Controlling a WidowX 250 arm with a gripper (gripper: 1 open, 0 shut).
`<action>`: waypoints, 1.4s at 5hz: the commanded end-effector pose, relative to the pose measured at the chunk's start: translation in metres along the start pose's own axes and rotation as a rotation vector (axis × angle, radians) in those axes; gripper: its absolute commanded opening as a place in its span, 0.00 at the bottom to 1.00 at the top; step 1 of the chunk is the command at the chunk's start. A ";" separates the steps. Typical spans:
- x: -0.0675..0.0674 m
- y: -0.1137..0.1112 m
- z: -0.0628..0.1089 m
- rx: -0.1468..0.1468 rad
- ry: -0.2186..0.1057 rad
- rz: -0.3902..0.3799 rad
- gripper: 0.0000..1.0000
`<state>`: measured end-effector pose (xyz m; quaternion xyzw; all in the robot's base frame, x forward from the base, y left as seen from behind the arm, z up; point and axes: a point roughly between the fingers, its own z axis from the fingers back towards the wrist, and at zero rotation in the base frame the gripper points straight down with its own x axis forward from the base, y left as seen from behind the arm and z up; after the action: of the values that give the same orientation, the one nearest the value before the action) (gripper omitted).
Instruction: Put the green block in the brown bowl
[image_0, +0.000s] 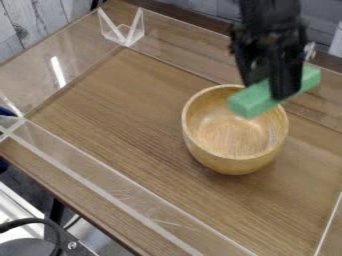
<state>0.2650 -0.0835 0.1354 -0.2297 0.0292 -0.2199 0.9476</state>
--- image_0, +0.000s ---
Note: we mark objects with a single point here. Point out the light wooden bowl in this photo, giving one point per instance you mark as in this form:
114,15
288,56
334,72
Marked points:
229,144

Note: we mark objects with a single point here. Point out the clear acrylic tray enclosure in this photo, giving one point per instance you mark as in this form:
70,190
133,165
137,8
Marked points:
97,95

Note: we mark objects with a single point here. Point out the black metal bracket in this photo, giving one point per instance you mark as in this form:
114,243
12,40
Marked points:
71,246

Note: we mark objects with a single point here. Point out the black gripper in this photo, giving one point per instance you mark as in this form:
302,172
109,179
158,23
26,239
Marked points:
270,24

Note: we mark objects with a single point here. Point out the green rectangular block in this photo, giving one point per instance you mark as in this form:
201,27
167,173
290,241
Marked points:
254,100

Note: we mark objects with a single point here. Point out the black table leg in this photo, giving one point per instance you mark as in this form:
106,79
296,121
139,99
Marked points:
57,211

